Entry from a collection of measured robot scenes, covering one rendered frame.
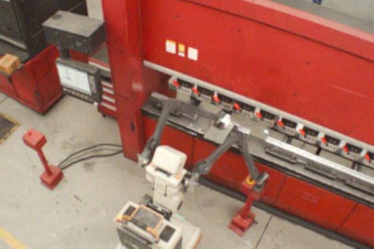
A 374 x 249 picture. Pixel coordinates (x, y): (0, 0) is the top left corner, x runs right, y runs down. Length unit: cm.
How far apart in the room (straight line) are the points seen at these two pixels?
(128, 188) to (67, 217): 77
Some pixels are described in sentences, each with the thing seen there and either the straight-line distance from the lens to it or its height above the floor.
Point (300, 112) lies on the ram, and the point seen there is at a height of 146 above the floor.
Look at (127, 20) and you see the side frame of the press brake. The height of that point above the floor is 195.
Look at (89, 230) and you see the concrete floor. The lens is 399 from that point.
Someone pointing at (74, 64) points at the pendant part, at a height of 160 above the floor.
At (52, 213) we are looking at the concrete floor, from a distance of 419.
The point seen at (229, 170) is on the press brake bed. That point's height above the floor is 48.
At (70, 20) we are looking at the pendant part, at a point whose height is 195.
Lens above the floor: 352
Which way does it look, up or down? 45 degrees down
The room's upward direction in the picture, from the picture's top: 1 degrees clockwise
